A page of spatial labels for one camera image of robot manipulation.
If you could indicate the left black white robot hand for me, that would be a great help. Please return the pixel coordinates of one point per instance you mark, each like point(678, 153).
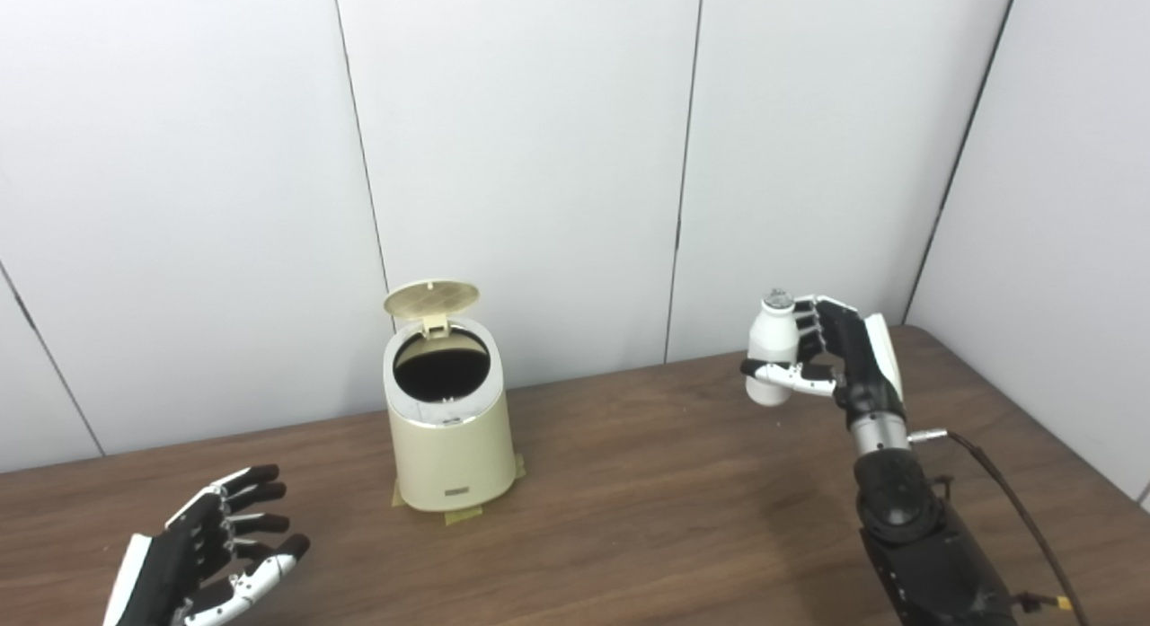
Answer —
point(171, 563)

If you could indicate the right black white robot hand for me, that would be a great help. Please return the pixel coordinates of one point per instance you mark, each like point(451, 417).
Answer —
point(858, 357)

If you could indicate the small white plastic bottle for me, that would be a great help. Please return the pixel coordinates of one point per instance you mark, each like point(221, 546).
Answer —
point(771, 339)

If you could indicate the cream-colored bin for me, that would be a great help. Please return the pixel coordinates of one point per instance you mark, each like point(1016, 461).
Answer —
point(449, 455)

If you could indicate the round cream bin lid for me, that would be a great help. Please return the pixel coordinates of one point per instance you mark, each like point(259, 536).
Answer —
point(431, 298)

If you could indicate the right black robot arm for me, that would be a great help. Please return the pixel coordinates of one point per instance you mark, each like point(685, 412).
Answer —
point(907, 518)

